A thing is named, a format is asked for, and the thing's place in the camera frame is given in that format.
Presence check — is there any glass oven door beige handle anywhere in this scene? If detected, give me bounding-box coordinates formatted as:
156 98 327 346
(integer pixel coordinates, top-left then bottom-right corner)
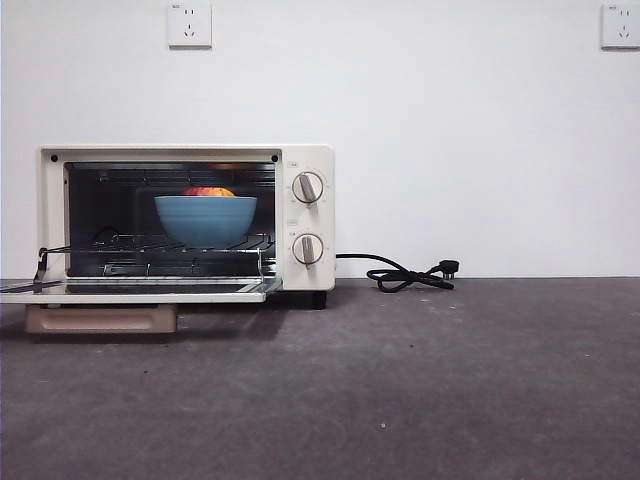
0 276 285 335

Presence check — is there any black oven power cable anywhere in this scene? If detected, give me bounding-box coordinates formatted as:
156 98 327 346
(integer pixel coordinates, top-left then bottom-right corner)
335 252 462 294

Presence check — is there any white wall socket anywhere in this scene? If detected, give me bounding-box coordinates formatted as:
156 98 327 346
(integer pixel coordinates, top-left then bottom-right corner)
601 3 640 51
167 2 214 50

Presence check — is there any red yellow apple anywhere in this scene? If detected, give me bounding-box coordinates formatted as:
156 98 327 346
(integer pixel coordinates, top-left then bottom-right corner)
180 185 236 199

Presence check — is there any metal wire oven rack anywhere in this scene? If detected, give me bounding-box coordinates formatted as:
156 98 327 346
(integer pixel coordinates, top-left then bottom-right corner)
67 232 279 279

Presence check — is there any blue ribbed bowl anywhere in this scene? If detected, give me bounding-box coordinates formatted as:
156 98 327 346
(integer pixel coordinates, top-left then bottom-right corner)
153 195 259 249

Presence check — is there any cream Toshiba toaster oven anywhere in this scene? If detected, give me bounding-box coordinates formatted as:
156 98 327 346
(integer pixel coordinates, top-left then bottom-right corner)
38 144 337 309

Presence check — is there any beige round oven knob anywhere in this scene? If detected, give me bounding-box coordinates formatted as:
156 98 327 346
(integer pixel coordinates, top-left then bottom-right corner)
291 172 325 206
292 232 325 269

